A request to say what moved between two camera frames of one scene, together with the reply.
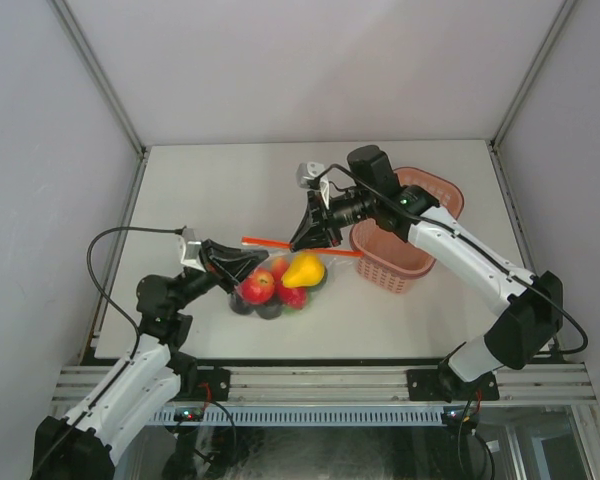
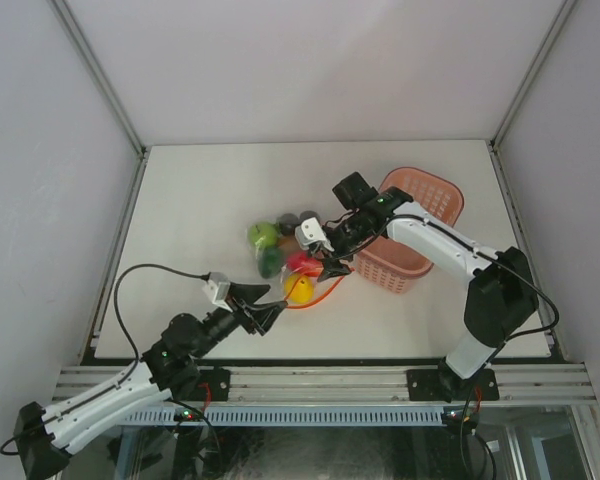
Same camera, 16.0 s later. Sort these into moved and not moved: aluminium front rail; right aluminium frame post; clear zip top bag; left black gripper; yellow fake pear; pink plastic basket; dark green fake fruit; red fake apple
Moved: red fake apple; yellow fake pear; left black gripper; dark green fake fruit; clear zip top bag
Not moved: pink plastic basket; right aluminium frame post; aluminium front rail
